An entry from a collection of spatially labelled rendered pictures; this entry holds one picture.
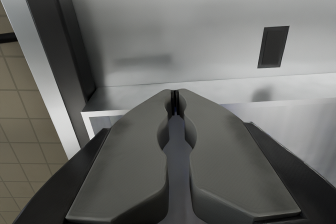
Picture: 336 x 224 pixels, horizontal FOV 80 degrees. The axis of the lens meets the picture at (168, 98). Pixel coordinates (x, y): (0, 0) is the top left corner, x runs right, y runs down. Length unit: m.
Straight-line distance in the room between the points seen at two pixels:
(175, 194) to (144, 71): 0.15
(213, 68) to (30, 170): 1.80
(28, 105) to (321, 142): 1.42
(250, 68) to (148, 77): 0.08
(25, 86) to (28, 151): 0.52
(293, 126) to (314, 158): 0.05
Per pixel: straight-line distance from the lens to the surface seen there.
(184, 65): 0.15
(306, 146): 0.23
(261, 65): 0.17
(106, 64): 0.16
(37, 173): 1.89
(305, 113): 0.20
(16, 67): 1.37
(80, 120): 0.17
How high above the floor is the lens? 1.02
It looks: 60 degrees down
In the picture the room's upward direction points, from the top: 179 degrees counter-clockwise
